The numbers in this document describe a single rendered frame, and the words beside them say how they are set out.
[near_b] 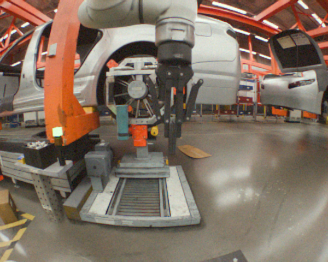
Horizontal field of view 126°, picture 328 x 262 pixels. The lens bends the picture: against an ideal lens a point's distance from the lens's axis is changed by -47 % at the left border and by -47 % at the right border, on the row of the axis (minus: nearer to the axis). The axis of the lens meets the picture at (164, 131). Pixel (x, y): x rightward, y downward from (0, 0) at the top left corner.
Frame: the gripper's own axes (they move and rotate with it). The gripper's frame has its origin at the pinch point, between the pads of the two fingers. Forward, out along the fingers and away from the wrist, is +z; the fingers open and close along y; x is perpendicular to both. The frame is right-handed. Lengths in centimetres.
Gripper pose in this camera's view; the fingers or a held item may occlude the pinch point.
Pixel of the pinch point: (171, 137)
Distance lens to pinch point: 35.5
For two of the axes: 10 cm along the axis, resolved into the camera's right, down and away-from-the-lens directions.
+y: 10.0, 0.1, 0.7
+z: -0.3, 9.7, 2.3
